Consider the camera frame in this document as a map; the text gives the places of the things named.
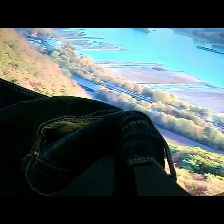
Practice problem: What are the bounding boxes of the dark blue jeans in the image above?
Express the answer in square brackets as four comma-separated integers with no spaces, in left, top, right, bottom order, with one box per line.
[0,78,178,197]

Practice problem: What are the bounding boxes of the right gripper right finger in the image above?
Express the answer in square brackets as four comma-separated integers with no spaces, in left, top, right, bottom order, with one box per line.
[133,159,191,197]

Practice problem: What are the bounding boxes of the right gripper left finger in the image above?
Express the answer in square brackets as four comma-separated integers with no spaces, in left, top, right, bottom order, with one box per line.
[56,156,116,197]

